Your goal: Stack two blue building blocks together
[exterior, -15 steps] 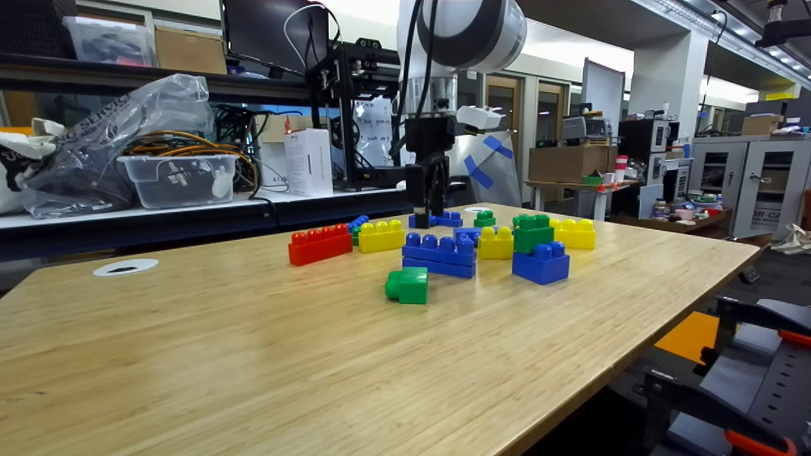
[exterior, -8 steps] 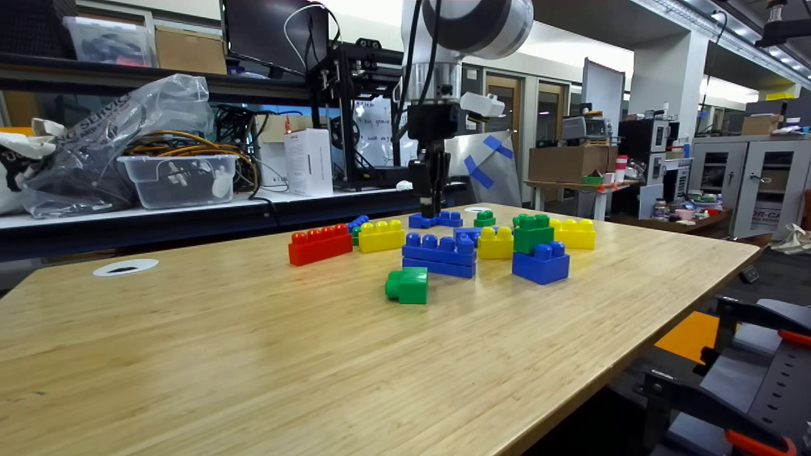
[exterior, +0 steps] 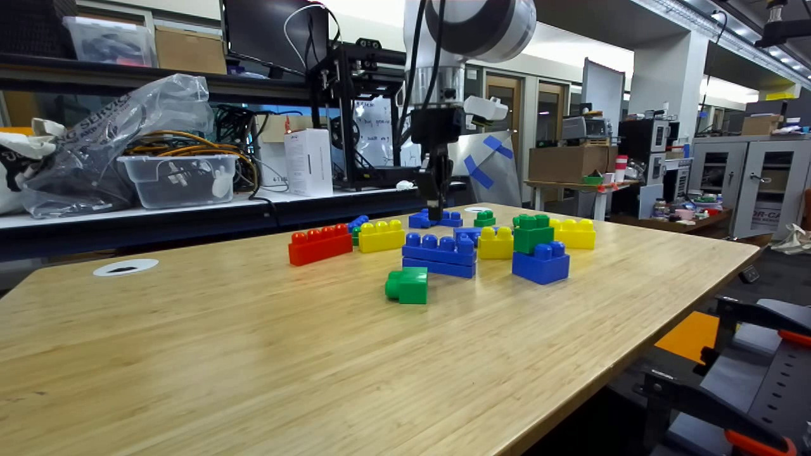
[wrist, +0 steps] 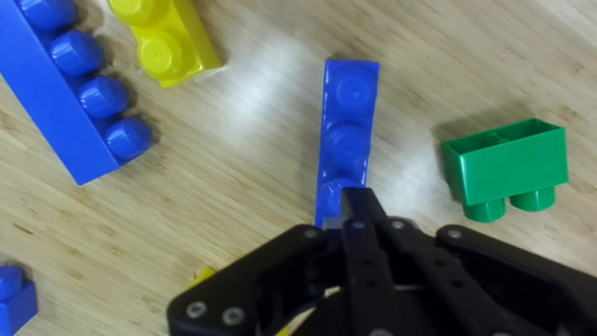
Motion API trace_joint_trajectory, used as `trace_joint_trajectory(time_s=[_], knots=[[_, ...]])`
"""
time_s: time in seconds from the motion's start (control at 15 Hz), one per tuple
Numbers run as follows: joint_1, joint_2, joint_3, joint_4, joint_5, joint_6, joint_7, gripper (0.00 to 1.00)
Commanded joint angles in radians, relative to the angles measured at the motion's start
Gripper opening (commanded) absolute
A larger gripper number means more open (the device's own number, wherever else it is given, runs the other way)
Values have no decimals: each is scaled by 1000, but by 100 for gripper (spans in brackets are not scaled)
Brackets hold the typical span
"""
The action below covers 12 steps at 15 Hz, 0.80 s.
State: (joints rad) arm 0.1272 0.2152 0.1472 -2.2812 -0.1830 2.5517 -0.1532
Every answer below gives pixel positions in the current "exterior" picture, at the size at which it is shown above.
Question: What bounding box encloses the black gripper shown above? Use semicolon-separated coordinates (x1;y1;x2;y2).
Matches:
411;103;466;222

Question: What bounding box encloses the yellow building block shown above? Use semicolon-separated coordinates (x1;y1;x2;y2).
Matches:
358;217;406;255
552;217;598;254
477;225;515;262

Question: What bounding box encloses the red building block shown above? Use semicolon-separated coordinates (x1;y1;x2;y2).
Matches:
286;222;354;269

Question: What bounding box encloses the white cardboard box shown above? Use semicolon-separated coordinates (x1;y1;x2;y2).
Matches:
282;127;335;199

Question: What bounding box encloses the large brown cardboard box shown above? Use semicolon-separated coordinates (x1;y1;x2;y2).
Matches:
527;145;618;186

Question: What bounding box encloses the small side table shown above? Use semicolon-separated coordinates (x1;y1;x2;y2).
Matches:
527;175;645;222

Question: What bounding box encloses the white carton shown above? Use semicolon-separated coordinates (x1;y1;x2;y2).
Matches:
258;136;290;196

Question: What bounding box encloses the white panel board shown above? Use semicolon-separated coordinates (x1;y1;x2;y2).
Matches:
581;58;628;142

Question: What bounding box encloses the black equipment box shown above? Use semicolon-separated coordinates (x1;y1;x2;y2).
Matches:
615;117;680;168

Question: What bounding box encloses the black monitor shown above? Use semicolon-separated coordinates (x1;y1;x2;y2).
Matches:
221;0;332;83

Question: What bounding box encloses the clear plastic bin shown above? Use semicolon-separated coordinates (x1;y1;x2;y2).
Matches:
117;153;242;210

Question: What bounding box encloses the black workbench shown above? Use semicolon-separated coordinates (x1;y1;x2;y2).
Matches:
0;177;477;263

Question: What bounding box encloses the orange floor mat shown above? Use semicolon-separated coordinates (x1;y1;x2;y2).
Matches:
653;308;723;365

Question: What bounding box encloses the white glass door cabinet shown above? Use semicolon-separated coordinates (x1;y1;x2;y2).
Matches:
688;134;811;240

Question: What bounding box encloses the small brown cardboard box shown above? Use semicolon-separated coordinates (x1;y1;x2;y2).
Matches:
740;112;784;139

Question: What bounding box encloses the clear plastic bag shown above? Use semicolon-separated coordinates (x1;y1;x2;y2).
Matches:
16;70;218;221

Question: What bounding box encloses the black shelf board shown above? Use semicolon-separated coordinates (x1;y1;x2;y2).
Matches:
0;51;328;108

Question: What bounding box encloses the clear plastic container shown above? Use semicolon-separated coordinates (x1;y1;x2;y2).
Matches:
60;12;157;69

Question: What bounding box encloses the gray equipment cart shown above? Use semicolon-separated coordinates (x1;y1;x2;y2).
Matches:
642;293;811;456

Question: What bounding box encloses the black ceiling fixture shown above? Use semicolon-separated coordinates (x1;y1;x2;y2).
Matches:
755;0;811;49

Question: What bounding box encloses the black frame 3D printer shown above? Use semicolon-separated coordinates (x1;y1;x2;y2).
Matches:
324;35;448;191

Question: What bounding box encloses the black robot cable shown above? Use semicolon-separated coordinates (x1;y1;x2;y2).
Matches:
398;0;452;117

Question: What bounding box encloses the white cable loop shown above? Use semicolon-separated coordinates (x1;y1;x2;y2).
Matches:
282;3;343;70

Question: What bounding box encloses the yellow cable bundle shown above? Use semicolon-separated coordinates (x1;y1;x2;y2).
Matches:
124;130;262;198

